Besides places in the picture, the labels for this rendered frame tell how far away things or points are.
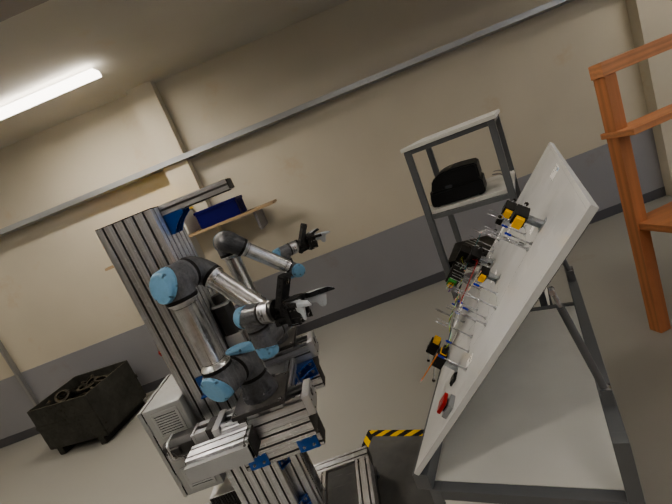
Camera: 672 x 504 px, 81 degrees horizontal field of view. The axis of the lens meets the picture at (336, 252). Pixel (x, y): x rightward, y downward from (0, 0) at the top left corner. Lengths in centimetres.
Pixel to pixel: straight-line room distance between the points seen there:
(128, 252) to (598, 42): 549
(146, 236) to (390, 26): 407
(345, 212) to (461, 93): 197
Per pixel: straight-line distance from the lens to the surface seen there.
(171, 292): 144
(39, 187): 602
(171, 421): 203
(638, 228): 325
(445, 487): 158
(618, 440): 135
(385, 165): 497
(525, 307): 110
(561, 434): 166
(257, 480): 222
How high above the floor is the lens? 192
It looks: 12 degrees down
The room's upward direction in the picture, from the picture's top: 22 degrees counter-clockwise
